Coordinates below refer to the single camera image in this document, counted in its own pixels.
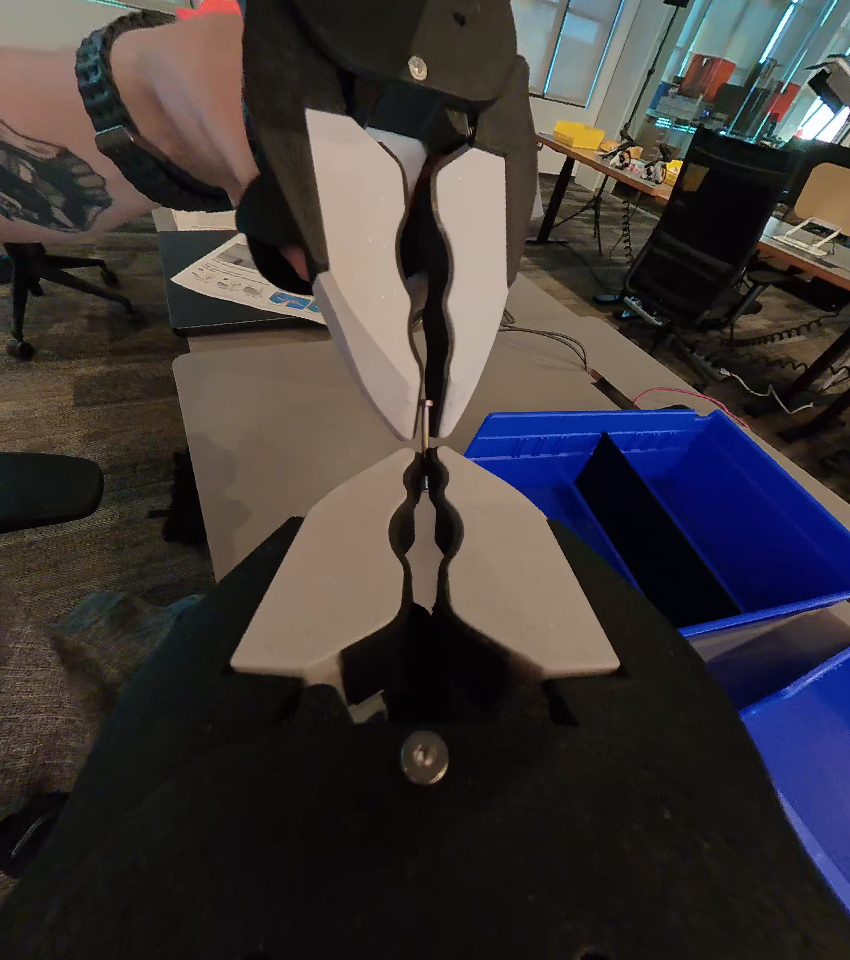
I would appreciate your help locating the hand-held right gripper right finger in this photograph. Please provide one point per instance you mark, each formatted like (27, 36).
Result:
(530, 585)

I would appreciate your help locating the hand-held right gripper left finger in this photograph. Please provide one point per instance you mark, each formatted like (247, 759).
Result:
(320, 585)

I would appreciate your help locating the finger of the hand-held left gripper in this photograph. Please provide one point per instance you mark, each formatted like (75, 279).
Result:
(365, 262)
(477, 247)

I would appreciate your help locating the long metal bolt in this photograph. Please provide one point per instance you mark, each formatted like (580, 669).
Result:
(424, 435)

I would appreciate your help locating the blue storage bin with divider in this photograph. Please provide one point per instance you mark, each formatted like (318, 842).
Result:
(770, 510)

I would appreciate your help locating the blue plastic storage bin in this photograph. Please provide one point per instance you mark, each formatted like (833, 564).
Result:
(830, 787)

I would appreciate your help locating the person's left forearm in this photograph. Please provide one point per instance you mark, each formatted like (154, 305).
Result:
(19, 135)

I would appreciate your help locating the person's left hand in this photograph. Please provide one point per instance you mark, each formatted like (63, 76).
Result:
(192, 105)

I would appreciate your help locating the printed leaflet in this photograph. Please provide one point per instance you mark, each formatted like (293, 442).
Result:
(244, 281)

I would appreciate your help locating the black bin divider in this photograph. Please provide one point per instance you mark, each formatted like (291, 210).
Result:
(650, 525)

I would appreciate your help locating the yellow paper pad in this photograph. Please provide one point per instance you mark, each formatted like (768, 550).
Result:
(578, 135)

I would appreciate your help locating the wooden desk with black legs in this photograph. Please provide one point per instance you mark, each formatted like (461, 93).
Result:
(605, 161)
(845, 277)

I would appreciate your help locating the white power strip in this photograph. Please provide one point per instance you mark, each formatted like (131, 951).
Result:
(646, 311)

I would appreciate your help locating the black high-back chair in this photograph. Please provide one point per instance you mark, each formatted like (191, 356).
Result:
(710, 225)

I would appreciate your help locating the black wristwatch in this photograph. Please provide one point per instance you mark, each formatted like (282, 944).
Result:
(117, 142)

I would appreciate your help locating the orange storage box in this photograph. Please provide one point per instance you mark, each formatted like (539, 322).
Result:
(708, 75)

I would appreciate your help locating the white tablet stand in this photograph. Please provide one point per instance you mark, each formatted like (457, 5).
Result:
(807, 234)

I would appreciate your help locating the black office chair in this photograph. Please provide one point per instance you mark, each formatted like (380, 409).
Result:
(27, 277)

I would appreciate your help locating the black panel with tan insert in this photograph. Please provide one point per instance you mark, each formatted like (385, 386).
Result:
(845, 191)

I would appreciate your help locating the black studio light panel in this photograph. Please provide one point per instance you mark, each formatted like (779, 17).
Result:
(841, 86)

